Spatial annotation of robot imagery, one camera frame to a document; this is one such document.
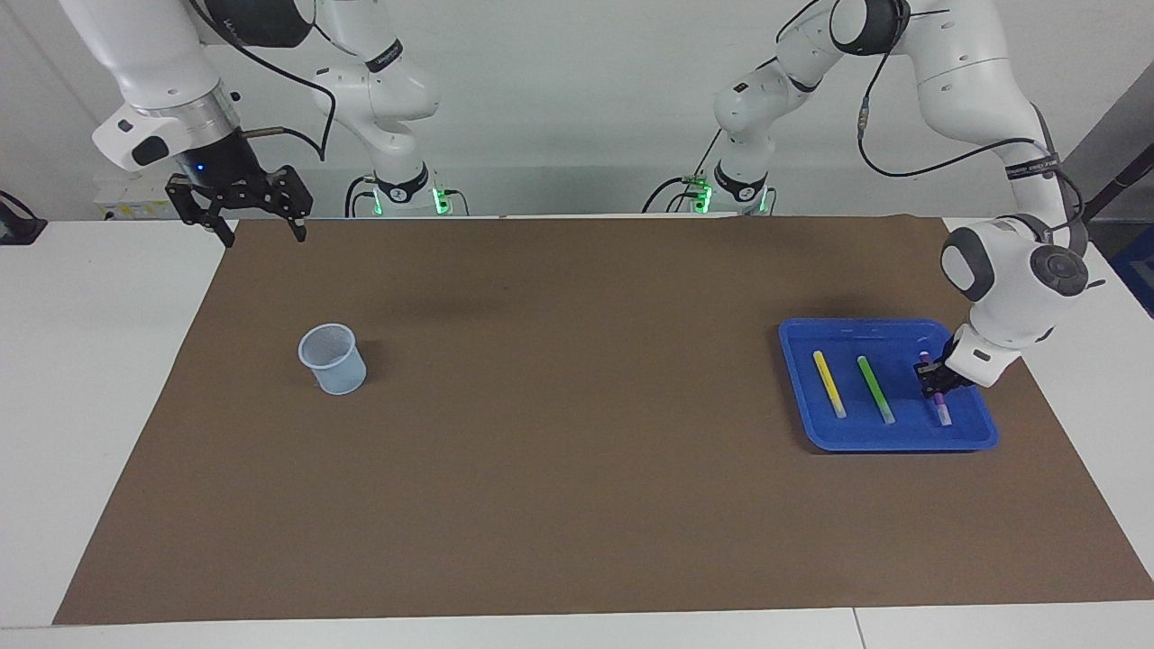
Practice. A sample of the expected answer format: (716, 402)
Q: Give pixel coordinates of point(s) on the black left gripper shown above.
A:
(948, 365)

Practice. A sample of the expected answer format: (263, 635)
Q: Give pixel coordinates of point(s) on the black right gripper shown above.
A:
(221, 167)

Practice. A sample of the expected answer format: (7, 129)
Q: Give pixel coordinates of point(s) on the purple pen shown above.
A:
(941, 410)

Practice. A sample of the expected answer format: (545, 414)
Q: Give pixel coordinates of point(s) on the green pen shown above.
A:
(875, 389)

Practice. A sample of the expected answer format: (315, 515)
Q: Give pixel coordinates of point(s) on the yellow pen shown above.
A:
(829, 384)

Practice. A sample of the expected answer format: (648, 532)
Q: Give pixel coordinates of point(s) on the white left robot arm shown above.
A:
(983, 108)

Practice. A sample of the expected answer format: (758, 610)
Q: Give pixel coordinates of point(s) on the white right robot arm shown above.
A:
(162, 72)

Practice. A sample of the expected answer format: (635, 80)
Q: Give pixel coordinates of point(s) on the blue plastic tray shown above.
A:
(811, 397)

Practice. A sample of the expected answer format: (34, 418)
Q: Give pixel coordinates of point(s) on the translucent plastic cup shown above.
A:
(335, 361)

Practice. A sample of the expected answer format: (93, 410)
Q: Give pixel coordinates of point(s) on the black table clamp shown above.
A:
(18, 225)

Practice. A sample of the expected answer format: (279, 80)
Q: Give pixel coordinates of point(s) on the blue box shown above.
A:
(1138, 275)

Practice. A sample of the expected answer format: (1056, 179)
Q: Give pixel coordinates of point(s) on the black stand pole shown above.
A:
(1118, 185)

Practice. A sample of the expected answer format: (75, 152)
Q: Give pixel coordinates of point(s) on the brown table mat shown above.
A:
(577, 433)

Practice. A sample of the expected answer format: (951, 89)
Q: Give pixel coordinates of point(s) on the white wall socket box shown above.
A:
(126, 203)

